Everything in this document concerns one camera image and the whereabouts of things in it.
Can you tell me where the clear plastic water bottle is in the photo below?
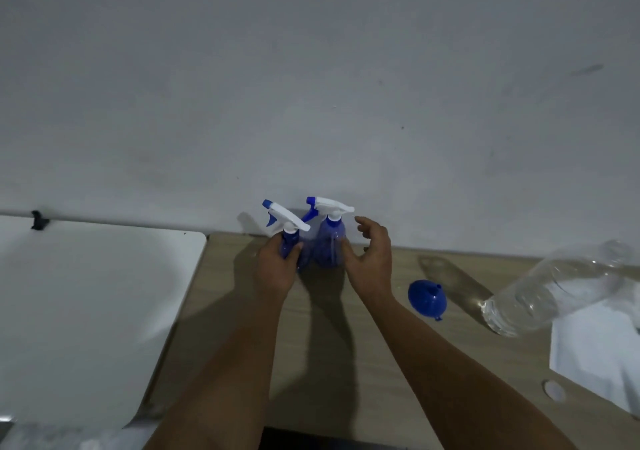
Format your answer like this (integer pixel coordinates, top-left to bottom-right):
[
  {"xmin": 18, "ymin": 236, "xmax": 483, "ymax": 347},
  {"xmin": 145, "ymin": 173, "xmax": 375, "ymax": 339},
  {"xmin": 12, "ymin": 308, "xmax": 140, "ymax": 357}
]
[{"xmin": 481, "ymin": 240, "xmax": 639, "ymax": 338}]

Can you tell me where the white cloth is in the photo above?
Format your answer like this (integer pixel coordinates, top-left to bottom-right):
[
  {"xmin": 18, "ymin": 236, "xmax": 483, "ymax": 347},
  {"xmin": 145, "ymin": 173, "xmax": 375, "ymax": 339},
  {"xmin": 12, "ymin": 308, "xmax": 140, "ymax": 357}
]
[{"xmin": 549, "ymin": 279, "xmax": 640, "ymax": 418}]

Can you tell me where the white bottle cap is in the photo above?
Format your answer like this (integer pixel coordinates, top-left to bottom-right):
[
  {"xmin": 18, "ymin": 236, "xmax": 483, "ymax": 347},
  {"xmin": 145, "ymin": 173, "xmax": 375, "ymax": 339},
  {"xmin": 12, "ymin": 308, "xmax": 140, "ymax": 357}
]
[{"xmin": 543, "ymin": 380, "xmax": 567, "ymax": 404}]

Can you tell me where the white side table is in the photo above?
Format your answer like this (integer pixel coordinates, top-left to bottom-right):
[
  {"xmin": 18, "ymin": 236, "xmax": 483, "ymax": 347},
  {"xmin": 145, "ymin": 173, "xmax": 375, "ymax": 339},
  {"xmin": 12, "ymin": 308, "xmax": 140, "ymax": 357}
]
[{"xmin": 0, "ymin": 214, "xmax": 208, "ymax": 436}]

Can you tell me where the person's left forearm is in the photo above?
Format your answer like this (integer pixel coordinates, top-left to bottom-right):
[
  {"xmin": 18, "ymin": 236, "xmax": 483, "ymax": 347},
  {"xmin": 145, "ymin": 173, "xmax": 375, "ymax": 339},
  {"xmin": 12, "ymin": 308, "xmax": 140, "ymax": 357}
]
[{"xmin": 143, "ymin": 290, "xmax": 286, "ymax": 450}]

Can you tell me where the person's right hand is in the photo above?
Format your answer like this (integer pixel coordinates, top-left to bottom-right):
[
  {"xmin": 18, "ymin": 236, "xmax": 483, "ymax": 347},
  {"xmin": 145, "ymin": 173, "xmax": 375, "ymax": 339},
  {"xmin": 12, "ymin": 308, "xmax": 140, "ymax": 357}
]
[{"xmin": 341, "ymin": 216, "xmax": 397, "ymax": 306}]

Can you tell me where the person's left hand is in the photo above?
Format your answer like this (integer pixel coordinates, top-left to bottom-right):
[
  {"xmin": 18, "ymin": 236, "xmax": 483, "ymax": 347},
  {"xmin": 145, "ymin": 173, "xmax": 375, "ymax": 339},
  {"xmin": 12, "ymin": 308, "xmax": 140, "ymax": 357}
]
[{"xmin": 257, "ymin": 234, "xmax": 304, "ymax": 299}]

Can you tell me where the person's right forearm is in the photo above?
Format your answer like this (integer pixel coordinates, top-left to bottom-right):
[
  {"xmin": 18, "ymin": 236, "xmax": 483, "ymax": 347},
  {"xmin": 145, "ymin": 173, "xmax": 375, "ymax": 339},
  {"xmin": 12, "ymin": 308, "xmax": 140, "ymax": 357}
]
[{"xmin": 364, "ymin": 296, "xmax": 579, "ymax": 450}]

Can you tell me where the blue plastic funnel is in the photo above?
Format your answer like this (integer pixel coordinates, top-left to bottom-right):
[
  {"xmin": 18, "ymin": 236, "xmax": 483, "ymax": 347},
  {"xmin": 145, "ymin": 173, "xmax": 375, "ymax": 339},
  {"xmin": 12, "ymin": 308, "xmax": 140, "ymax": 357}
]
[{"xmin": 407, "ymin": 280, "xmax": 448, "ymax": 322}]

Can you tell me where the blue spray bottle white trigger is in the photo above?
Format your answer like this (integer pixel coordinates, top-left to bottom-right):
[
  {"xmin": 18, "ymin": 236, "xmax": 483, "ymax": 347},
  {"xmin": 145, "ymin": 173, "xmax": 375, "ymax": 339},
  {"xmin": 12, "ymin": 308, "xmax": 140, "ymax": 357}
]
[
  {"xmin": 301, "ymin": 196, "xmax": 355, "ymax": 269},
  {"xmin": 262, "ymin": 199, "xmax": 312, "ymax": 271}
]

